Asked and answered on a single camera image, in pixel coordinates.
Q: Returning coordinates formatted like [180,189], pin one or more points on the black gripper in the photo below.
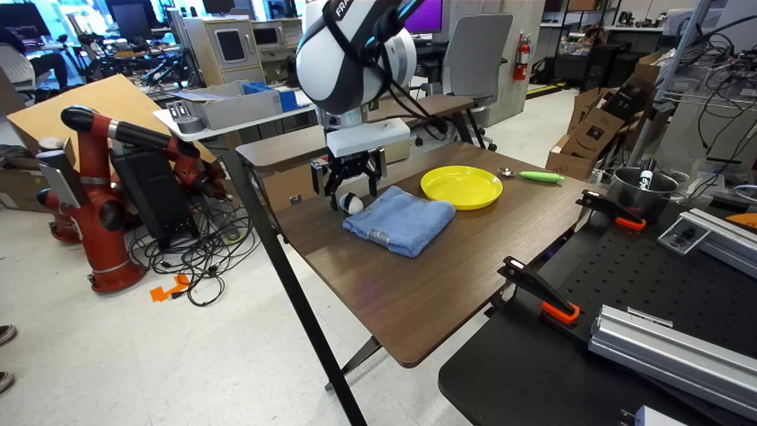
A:
[352,165]

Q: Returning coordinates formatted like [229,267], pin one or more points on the red robot arm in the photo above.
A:
[101,227]

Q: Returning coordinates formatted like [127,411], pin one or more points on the blue folded towel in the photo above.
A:
[399,223]

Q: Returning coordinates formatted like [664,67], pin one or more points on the beige storage box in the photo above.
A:
[399,149]

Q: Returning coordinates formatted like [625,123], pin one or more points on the small cardboard box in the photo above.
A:
[287,187]

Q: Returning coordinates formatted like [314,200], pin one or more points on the brown wooden desk shelf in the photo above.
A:
[287,146]

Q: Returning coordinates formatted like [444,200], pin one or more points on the yellow plastic plate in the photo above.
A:
[462,187]

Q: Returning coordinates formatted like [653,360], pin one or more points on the grey plastic bin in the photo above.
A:
[237,106]

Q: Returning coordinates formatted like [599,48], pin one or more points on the beige machine cabinet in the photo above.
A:
[225,48]

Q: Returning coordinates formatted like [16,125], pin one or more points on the monitor with purple screen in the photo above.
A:
[429,15]

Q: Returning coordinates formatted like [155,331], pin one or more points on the black computer tower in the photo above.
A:
[155,192]

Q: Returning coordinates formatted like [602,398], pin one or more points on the orange floor marker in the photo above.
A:
[169,288]

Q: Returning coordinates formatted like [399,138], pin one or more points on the red fire extinguisher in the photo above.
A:
[522,62]

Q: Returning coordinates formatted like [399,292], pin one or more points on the open cardboard boxes stack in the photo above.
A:
[592,132]

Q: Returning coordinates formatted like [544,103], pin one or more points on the large flat cardboard box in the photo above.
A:
[109,103]

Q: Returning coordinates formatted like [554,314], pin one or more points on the metal pot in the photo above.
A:
[639,192]

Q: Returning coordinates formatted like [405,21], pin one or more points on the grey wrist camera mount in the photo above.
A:
[368,138]

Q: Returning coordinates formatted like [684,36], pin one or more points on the black desk leg frame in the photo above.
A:
[287,279]

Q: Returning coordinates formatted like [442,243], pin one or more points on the wide aluminium extrusion rail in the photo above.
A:
[670,357]

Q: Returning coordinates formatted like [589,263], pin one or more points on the aluminium rail with black plate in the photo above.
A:
[723,237]

